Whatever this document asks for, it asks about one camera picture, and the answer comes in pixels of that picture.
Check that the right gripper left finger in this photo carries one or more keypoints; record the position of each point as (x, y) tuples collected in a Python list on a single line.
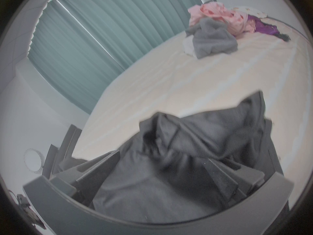
[(95, 175)]

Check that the round wall mirror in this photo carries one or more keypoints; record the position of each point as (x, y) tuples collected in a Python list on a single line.
[(33, 160)]

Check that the black T-shirt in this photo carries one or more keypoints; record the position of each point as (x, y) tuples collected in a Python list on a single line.
[(171, 168)]

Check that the blue-green curtain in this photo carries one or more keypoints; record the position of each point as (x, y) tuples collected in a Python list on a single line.
[(68, 65), (127, 16)]

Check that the bed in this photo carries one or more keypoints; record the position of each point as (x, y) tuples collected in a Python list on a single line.
[(183, 82)]

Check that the white printed pillow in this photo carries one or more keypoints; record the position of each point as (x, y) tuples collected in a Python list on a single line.
[(254, 11)]

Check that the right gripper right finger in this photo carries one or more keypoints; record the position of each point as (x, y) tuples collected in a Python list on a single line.
[(234, 177)]

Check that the pile of clothes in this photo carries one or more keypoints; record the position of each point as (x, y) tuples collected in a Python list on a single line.
[(212, 38)]

